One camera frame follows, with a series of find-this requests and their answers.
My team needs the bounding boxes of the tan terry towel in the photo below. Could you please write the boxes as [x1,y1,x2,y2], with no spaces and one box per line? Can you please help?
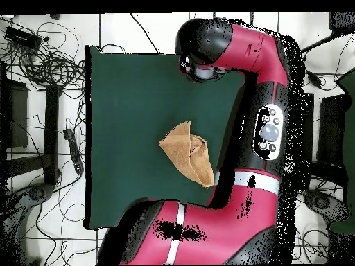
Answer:
[158,120,215,188]

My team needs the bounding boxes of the dark flat box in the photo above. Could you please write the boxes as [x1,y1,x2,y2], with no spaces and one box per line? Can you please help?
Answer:
[315,94,347,167]
[0,78,29,149]

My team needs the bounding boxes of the dark green table cloth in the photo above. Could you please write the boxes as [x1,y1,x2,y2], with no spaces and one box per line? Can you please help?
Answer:
[84,45,248,231]

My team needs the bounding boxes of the dark grey power adapter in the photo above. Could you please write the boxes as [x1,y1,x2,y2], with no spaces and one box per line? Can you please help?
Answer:
[306,71,324,89]

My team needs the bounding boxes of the black power strip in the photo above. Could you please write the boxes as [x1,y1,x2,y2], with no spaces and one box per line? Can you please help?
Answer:
[62,127,85,175]

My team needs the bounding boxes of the black upright bar stand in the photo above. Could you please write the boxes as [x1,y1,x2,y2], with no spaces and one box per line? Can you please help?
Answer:
[300,92,315,192]
[42,84,63,186]

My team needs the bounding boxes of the dark tripod rod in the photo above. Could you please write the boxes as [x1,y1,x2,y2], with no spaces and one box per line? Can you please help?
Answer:
[300,11,355,55]

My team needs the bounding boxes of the black electronics box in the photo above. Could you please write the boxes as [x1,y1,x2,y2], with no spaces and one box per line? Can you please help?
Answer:
[3,25,42,51]

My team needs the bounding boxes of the grey curved base foot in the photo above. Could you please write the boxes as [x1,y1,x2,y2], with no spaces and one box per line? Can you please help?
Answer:
[0,182,55,265]
[302,189,350,222]

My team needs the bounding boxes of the tangle of black cables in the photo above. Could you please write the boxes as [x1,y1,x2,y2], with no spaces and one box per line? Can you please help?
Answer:
[0,16,87,92]

